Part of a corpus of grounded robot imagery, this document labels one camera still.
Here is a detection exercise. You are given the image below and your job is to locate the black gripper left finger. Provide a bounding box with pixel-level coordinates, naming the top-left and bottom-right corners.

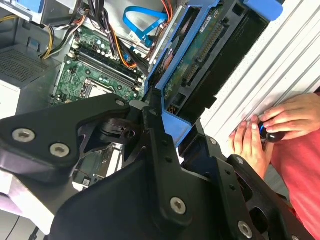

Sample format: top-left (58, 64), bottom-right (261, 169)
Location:
top-left (0, 86), bottom-right (195, 228)

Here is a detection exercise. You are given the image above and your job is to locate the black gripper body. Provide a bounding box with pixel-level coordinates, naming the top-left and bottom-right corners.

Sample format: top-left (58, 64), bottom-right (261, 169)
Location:
top-left (48, 159), bottom-right (226, 240)

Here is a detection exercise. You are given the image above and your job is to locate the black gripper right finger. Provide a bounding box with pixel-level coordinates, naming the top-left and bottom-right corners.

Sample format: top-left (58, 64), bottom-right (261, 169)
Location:
top-left (178, 119), bottom-right (316, 240)

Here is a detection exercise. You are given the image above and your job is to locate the round black tool blue ring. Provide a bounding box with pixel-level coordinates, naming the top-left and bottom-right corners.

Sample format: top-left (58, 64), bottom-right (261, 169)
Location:
top-left (257, 122), bottom-right (286, 144)

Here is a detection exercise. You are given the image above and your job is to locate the hard disk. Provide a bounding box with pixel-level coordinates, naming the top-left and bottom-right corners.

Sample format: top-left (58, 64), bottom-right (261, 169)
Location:
top-left (144, 0), bottom-right (285, 149)

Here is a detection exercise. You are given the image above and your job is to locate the blue data wire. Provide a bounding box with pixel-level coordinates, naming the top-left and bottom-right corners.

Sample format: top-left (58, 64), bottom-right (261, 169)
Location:
top-left (123, 6), bottom-right (168, 48)

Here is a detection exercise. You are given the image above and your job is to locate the person's left hand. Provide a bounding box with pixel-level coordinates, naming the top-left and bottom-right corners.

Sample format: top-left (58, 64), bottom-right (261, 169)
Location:
top-left (229, 115), bottom-right (275, 179)

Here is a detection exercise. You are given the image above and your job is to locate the person's right hand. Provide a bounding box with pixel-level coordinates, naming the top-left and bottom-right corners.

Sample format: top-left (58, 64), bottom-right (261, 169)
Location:
top-left (259, 92), bottom-right (320, 141)

